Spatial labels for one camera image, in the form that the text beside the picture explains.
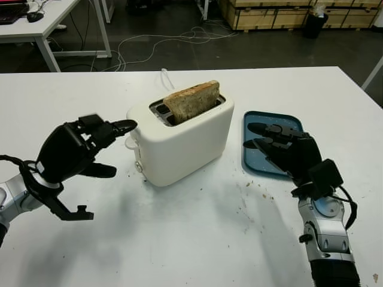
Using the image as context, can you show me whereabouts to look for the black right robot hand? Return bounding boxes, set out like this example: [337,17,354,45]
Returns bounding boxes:
[242,121,323,195]

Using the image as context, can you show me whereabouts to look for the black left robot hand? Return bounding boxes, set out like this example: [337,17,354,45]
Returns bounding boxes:
[36,113,138,184]

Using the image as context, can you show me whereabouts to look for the white two-slot toaster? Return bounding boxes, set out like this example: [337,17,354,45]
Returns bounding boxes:
[125,92,235,188]

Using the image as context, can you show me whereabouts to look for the brown bread slice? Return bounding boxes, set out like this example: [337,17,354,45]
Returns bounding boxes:
[163,80,221,125]

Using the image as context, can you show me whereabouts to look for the blue plastic tray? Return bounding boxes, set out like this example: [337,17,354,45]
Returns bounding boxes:
[241,111,303,179]

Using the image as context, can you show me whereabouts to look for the white slanted table leg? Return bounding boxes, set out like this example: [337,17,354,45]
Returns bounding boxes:
[361,56,383,90]

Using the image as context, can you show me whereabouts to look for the black trash bin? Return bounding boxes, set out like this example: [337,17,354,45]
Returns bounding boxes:
[304,7,329,39]

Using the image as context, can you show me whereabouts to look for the white office desk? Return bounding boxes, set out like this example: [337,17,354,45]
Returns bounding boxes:
[0,0,113,72]

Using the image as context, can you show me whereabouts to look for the plywood crate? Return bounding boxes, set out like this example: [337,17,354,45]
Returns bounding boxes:
[220,0,314,30]
[311,0,381,29]

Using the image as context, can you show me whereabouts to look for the black laptop with red screen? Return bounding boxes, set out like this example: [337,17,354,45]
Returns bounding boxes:
[0,1,30,25]

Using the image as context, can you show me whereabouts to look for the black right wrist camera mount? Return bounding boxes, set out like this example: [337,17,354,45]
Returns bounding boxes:
[308,158,344,200]

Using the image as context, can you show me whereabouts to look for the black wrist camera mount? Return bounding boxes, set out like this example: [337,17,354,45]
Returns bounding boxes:
[19,161,95,222]
[308,158,344,200]

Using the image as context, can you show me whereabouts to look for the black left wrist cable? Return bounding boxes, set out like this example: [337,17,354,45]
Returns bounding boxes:
[0,154,39,180]

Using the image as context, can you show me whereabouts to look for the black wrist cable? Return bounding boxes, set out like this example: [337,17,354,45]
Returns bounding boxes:
[332,185,358,230]
[0,154,39,180]

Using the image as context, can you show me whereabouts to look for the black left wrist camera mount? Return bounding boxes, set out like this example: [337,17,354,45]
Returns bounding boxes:
[19,161,95,222]

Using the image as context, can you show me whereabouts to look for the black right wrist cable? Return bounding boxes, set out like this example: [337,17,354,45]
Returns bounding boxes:
[332,185,358,230]

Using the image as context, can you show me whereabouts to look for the white toaster power cord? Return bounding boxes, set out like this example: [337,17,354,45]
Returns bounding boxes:
[160,68,174,90]

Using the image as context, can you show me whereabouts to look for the white floor cable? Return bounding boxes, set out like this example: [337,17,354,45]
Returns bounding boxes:
[117,26,240,72]

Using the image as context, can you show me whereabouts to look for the white metal frame leg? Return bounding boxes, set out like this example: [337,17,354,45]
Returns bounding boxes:
[196,0,210,20]
[101,0,113,23]

